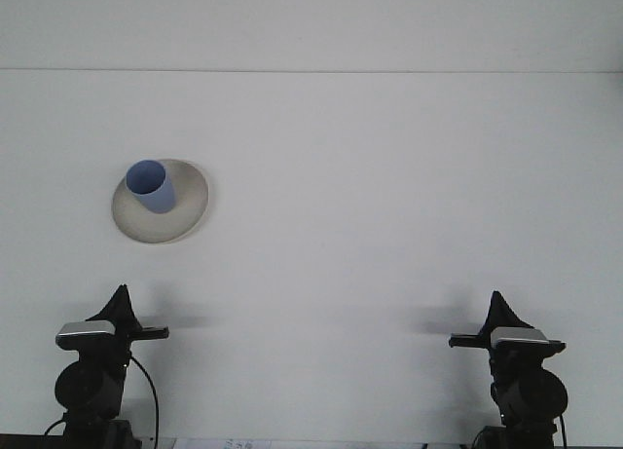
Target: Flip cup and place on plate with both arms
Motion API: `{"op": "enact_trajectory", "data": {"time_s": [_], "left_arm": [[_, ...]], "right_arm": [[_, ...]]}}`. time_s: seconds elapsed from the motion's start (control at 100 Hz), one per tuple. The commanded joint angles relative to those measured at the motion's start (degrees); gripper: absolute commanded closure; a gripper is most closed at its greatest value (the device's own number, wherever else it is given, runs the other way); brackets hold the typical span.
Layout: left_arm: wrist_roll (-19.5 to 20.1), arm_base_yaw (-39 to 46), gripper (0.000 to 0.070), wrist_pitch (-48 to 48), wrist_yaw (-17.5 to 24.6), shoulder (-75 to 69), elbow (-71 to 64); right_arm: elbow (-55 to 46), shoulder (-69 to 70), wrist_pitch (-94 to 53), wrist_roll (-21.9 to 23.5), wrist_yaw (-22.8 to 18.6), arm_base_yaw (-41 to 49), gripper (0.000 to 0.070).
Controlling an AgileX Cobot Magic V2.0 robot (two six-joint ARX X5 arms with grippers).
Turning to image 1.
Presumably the pale blue cup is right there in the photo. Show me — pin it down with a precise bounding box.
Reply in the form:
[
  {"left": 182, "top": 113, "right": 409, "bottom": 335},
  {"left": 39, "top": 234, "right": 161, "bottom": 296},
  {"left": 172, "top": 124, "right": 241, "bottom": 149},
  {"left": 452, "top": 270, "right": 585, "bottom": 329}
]
[{"left": 125, "top": 159, "right": 177, "bottom": 215}]

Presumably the pale round plate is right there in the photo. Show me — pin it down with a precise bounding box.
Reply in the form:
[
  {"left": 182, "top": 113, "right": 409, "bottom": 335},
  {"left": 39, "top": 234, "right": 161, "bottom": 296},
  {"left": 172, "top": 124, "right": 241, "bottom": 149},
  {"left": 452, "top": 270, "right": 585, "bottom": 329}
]
[{"left": 111, "top": 157, "right": 210, "bottom": 245}]

